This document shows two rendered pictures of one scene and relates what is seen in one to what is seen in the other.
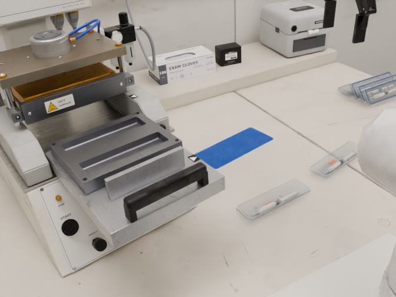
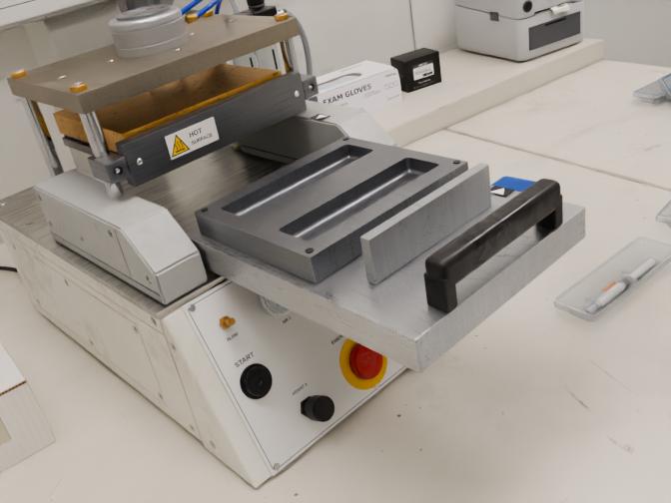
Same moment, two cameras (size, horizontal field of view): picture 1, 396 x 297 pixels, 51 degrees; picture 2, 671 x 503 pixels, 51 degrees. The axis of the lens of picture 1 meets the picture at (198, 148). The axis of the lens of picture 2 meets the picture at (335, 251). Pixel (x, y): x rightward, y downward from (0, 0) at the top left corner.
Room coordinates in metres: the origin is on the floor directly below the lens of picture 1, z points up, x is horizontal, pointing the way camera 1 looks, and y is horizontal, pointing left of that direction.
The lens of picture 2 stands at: (0.08, 0.21, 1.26)
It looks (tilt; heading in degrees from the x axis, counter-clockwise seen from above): 29 degrees down; 356
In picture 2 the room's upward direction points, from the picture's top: 11 degrees counter-clockwise
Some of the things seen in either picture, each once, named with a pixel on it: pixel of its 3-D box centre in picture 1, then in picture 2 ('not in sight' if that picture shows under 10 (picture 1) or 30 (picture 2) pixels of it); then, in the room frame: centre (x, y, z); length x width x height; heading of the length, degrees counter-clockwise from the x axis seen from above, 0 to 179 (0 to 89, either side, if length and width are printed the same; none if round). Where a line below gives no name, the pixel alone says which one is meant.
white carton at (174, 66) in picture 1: (181, 64); (338, 96); (1.49, 0.04, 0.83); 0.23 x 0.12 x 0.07; 114
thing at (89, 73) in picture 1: (60, 69); (171, 83); (0.89, 0.30, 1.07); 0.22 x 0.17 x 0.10; 124
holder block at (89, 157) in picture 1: (115, 147); (333, 198); (0.68, 0.16, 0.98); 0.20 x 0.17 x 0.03; 124
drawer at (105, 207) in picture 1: (128, 163); (370, 221); (0.64, 0.13, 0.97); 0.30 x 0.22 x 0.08; 34
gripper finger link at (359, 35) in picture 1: (360, 27); not in sight; (0.98, -0.41, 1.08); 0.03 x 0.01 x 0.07; 104
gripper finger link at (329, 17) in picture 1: (329, 14); not in sight; (1.11, -0.38, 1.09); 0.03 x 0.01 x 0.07; 104
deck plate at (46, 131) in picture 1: (65, 119); (182, 190); (0.92, 0.32, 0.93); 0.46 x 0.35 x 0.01; 34
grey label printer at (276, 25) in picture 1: (293, 27); (518, 10); (1.69, -0.43, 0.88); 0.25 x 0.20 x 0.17; 20
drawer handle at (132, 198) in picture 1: (167, 190); (497, 239); (0.52, 0.05, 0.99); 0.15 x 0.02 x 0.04; 124
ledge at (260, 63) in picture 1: (230, 68); (423, 95); (1.56, -0.15, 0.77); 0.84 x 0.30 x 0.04; 116
